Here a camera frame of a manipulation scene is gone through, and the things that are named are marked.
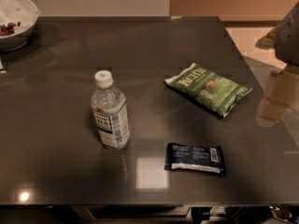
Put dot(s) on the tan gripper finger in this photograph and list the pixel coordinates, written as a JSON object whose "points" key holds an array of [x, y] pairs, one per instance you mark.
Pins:
{"points": [[280, 94]]}

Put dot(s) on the clear plastic water bottle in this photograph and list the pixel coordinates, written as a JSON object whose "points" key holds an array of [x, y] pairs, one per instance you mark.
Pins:
{"points": [[110, 112]]}

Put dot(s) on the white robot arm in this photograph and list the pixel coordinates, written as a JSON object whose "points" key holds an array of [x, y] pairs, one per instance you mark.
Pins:
{"points": [[287, 43]]}

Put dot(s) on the green Kettle chips bag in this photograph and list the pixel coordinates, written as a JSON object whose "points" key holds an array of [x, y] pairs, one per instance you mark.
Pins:
{"points": [[215, 92]]}

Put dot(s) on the dark blue snack wrapper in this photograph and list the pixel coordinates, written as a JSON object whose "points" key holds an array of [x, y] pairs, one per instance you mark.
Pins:
{"points": [[203, 159]]}

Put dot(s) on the white bowl with food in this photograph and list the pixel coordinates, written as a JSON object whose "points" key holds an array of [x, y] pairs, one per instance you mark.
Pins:
{"points": [[17, 21]]}

